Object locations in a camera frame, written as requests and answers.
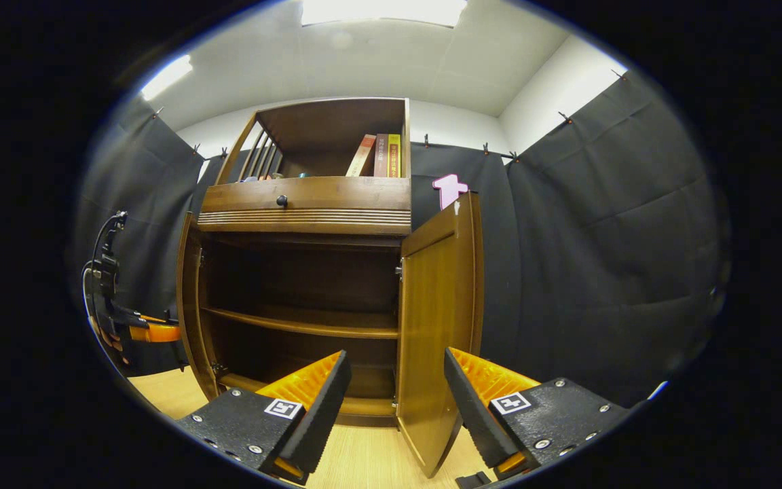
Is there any large ceiling light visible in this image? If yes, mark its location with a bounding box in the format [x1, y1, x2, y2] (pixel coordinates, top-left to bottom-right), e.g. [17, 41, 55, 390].
[301, 0, 468, 28]

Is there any small ceiling light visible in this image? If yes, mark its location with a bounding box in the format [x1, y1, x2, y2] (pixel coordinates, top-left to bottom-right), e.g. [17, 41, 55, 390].
[140, 54, 193, 101]

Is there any black backdrop cloth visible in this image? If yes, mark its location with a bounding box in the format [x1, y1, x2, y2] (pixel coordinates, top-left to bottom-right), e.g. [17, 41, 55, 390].
[72, 68, 731, 408]

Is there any wooden cabinet door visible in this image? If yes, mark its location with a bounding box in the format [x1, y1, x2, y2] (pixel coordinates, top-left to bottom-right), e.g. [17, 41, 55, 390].
[396, 192, 485, 479]
[175, 212, 223, 401]

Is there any wooden inner shelf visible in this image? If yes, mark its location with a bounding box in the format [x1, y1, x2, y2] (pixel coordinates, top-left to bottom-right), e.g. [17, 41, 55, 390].
[201, 306, 400, 340]

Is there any wooden cabinet drawer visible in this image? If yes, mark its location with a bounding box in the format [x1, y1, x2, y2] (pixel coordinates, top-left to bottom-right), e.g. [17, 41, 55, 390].
[200, 176, 412, 215]

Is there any wooden double-door shoe cabinet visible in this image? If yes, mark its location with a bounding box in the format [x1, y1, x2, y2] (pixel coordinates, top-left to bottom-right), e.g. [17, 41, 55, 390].
[175, 97, 485, 479]

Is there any brown book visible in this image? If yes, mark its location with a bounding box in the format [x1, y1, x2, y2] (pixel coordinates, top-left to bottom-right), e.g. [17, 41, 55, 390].
[373, 133, 392, 178]

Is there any black cable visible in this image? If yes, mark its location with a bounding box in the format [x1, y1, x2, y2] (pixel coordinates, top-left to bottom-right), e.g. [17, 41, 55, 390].
[81, 211, 128, 320]

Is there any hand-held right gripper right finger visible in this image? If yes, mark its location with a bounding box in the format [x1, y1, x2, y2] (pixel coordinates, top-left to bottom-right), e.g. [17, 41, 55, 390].
[444, 346, 636, 482]

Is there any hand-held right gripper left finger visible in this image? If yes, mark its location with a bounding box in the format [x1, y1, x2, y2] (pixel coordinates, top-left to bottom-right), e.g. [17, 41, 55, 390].
[175, 350, 352, 484]

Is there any beige red book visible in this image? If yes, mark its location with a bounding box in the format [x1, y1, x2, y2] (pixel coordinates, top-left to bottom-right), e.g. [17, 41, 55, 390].
[346, 134, 378, 178]

